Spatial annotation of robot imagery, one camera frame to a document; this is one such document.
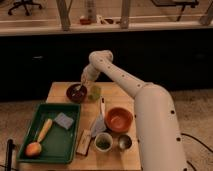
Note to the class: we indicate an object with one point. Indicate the wooden spoon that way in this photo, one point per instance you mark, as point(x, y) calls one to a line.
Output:
point(34, 148)

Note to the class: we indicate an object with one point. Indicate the small metal cup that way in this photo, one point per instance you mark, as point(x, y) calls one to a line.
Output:
point(124, 142)

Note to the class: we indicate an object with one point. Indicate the grey sponge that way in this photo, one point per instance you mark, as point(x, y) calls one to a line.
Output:
point(64, 121)

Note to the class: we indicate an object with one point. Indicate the silver fork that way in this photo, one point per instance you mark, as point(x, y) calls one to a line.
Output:
point(78, 88)

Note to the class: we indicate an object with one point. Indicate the wooden block brush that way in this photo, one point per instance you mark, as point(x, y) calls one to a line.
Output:
point(84, 142)

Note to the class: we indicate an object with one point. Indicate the red object on shelf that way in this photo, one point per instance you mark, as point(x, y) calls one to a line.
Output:
point(84, 20)

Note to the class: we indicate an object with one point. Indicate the orange bowl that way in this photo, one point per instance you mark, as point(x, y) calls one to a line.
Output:
point(118, 119)

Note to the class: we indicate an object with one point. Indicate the white spatula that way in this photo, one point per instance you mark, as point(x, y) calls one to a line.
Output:
point(98, 125)

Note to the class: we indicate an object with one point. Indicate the black post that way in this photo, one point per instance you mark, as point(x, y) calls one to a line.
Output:
point(9, 151)

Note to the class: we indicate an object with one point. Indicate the green plastic tray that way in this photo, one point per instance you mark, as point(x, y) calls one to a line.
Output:
point(58, 146)

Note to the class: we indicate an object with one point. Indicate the white cup with greens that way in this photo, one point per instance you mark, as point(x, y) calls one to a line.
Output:
point(103, 142)

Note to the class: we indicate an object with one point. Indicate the black office chair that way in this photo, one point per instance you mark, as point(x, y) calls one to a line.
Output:
point(23, 3)

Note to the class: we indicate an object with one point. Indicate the dark purple bowl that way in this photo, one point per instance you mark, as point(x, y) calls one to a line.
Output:
point(74, 96)

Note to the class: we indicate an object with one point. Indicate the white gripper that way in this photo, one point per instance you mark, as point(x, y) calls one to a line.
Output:
point(89, 74)

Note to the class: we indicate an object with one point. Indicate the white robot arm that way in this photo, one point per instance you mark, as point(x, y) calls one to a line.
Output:
point(157, 127)

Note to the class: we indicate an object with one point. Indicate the green plastic cup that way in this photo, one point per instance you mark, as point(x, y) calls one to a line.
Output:
point(94, 93)

